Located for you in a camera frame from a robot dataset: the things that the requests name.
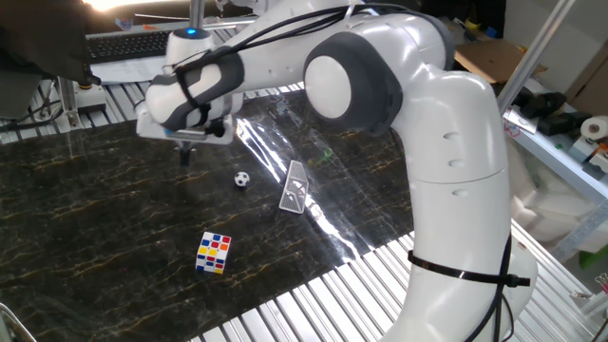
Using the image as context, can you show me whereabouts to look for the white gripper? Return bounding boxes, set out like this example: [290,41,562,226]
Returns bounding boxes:
[135,104,238,167]

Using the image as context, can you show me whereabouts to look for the black marble pattern mat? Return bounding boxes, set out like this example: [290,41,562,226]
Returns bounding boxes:
[0,89,414,342]

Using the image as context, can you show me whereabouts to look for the multicolour Rubik's cube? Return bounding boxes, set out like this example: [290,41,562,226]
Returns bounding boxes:
[195,231,233,276]

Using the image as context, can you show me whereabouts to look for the white paper sheet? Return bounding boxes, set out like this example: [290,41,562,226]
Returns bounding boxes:
[89,54,168,86]

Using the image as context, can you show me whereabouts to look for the black keyboard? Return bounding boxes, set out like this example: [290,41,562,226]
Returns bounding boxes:
[85,29,173,66]

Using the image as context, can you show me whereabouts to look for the short aluminium upright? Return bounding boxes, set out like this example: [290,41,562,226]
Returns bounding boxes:
[55,75,83,132]

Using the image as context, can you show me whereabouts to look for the flat cardboard sheet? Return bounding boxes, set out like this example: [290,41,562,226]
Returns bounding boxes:
[453,40,548,86]

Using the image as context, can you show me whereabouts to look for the black device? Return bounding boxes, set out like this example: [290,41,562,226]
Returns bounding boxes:
[520,90,569,120]

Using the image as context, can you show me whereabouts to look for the white foam bags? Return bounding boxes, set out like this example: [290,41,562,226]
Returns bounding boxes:
[505,137,608,253]

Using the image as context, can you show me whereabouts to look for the black charger block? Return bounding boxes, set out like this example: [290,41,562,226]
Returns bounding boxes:
[536,111,591,138]

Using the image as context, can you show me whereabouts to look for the grey metal shelf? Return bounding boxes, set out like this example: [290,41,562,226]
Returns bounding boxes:
[503,107,608,263]

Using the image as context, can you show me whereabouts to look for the small grey orange device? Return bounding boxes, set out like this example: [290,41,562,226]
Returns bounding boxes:
[567,136,608,181]

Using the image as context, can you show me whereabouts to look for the white paper roll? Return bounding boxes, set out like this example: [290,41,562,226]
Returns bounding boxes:
[579,115,608,143]

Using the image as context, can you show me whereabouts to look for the brown cardboard box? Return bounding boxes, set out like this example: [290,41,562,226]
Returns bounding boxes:
[564,42,608,118]

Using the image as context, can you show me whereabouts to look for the green plastic object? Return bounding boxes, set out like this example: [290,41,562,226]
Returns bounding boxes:
[577,245,608,271]

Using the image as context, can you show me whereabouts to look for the black velcro strap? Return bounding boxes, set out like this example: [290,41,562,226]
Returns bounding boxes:
[172,64,214,128]

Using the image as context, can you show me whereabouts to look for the aluminium frame post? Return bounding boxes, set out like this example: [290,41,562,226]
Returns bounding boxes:
[496,0,579,115]
[188,0,206,30]

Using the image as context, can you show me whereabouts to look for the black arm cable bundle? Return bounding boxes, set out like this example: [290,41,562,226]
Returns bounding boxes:
[163,3,515,342]

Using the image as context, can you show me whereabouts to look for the black cable tie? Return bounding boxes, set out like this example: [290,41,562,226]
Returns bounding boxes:
[407,250,531,288]

